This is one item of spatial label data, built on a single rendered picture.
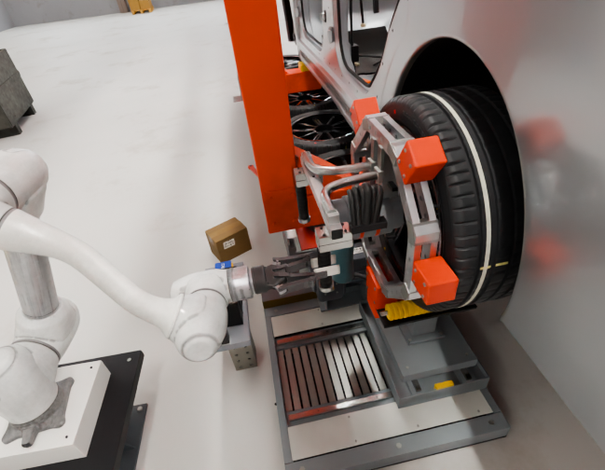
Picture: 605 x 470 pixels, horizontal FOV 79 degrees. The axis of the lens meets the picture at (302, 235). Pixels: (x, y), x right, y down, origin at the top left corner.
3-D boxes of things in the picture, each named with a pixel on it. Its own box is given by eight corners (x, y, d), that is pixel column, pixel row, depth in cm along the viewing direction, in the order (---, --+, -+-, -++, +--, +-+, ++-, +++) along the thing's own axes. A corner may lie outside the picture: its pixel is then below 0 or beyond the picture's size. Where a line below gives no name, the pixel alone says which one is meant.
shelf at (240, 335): (251, 345, 132) (250, 339, 131) (203, 355, 131) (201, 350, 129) (244, 266, 166) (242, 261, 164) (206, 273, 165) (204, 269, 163)
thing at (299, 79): (321, 89, 323) (318, 45, 302) (262, 98, 319) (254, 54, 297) (317, 83, 336) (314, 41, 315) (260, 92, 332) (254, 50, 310)
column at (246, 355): (257, 366, 173) (239, 307, 147) (236, 370, 172) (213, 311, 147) (255, 348, 181) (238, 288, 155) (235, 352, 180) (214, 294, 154)
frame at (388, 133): (424, 332, 111) (451, 172, 78) (403, 337, 110) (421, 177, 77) (366, 228, 154) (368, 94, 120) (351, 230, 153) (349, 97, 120)
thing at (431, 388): (485, 389, 146) (490, 376, 140) (398, 409, 143) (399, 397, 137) (428, 297, 185) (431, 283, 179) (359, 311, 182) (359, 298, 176)
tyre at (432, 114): (474, 322, 131) (606, 233, 73) (411, 337, 129) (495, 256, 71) (411, 176, 162) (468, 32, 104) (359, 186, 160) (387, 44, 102)
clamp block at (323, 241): (353, 247, 96) (353, 230, 92) (319, 254, 95) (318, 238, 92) (348, 235, 100) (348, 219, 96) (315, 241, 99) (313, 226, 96)
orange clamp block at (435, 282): (438, 274, 97) (455, 299, 90) (409, 281, 96) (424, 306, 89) (441, 255, 92) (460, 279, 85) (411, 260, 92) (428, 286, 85)
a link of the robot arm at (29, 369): (-7, 427, 114) (-55, 389, 101) (25, 374, 129) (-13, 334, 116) (44, 422, 114) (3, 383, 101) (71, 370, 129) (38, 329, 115)
